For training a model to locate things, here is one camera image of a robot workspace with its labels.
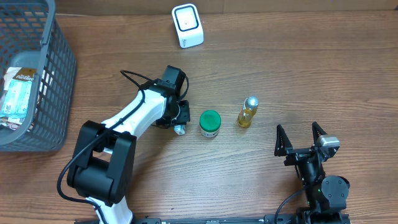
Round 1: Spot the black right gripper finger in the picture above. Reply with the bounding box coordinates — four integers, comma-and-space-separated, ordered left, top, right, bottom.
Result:
274, 124, 293, 156
312, 121, 327, 146

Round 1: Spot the small green sachet pack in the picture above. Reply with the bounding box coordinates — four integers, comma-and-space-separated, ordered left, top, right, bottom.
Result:
174, 124, 186, 135

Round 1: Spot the green lid round jar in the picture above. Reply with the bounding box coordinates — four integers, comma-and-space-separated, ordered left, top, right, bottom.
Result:
200, 110, 221, 138

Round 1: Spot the yellow oil glass bottle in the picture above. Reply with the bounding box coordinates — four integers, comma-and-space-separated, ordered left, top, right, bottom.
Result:
238, 96, 259, 128

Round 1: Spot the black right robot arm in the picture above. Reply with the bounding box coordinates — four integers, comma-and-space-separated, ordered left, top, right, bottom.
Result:
274, 122, 350, 215

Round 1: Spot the white barcode scanner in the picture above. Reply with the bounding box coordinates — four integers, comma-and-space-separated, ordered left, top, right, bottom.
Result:
172, 3, 204, 49

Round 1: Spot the green wet wipes pack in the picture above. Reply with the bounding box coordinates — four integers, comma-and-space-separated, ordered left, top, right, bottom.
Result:
1, 79, 32, 124

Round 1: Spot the grey plastic basket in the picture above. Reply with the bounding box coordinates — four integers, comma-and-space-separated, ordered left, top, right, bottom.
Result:
1, 0, 77, 152

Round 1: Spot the brown Pantree snack pouch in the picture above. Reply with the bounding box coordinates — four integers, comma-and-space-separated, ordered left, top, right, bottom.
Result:
1, 67, 37, 131

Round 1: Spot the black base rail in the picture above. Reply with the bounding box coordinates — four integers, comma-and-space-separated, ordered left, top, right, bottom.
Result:
74, 214, 351, 224

